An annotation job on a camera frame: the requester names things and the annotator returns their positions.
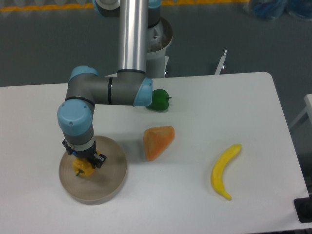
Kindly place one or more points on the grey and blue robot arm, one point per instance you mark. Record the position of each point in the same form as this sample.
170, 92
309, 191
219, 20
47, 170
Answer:
130, 87

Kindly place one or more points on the black device at table edge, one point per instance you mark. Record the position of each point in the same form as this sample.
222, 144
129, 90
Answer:
303, 207

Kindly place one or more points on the beige round plate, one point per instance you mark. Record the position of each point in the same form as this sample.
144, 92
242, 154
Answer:
104, 183

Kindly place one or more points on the yellow toy banana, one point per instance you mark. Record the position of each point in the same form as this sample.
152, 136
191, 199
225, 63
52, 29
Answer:
219, 168

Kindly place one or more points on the blue plastic bag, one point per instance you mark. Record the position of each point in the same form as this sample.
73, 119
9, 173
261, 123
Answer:
273, 9

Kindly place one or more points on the white furniture at right edge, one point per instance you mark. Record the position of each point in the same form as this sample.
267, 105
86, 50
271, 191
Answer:
304, 115

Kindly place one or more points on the green toy bell pepper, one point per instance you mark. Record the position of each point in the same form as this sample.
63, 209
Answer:
160, 100

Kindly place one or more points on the orange triangular toy bread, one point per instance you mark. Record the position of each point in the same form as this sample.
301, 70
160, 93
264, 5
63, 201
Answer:
156, 140

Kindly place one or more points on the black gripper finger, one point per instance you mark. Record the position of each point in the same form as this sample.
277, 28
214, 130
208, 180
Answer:
68, 149
97, 159

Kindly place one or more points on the yellow toy bell pepper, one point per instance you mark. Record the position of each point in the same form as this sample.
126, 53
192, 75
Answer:
83, 166

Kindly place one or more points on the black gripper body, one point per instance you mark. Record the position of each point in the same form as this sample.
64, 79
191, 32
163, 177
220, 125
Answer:
88, 154

